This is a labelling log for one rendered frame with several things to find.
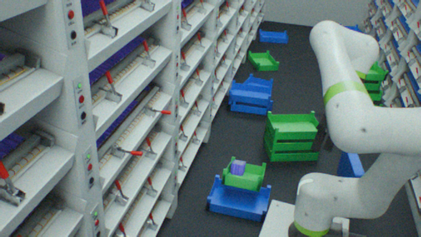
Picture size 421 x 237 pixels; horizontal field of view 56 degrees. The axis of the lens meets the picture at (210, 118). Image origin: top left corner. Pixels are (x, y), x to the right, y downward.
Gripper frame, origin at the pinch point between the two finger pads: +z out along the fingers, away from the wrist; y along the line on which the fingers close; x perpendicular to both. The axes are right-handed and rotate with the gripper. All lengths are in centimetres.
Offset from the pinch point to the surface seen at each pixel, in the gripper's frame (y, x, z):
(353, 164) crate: -82, -5, 11
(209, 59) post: -50, -93, -16
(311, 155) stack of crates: -102, -34, 19
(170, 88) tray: 12, -62, 1
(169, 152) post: -2, -63, 29
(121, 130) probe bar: 43, -50, 16
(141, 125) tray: 33, -52, 14
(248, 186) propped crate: -44, -40, 38
